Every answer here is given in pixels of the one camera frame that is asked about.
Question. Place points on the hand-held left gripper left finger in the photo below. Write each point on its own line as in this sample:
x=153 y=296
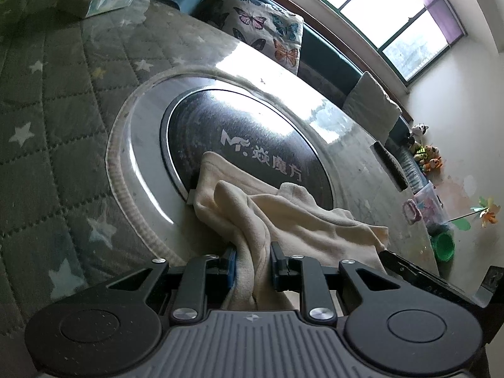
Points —
x=232 y=268

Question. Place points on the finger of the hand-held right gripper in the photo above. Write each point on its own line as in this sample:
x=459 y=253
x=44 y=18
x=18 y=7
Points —
x=417 y=275

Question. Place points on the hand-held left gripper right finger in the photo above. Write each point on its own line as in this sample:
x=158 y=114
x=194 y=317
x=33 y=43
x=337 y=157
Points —
x=275 y=268

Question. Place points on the cream long-sleeved garment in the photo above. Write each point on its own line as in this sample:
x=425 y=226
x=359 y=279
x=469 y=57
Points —
x=283 y=216

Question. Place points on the green plastic basin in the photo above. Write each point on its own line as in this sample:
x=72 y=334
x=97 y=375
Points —
x=443 y=246

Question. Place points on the clear plastic storage box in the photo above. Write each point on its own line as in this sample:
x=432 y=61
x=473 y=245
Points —
x=429 y=204

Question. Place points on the colourful pinwheel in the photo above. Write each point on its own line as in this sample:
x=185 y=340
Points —
x=488 y=214

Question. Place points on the black remote control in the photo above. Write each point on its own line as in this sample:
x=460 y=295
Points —
x=390 y=165

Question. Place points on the plush toy with yellow vest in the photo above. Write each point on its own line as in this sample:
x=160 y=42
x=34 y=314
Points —
x=418 y=154

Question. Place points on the round black induction cooktop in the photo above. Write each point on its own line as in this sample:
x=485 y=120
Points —
x=236 y=126

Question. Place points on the plain grey pillow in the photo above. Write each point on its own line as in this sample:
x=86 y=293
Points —
x=370 y=106

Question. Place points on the butterfly print pillow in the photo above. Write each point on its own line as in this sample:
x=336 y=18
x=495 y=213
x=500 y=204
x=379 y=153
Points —
x=267 y=23

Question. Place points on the purple curtain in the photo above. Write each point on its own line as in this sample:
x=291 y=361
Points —
x=437 y=4

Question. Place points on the green-framed window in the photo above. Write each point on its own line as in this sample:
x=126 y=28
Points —
x=362 y=0

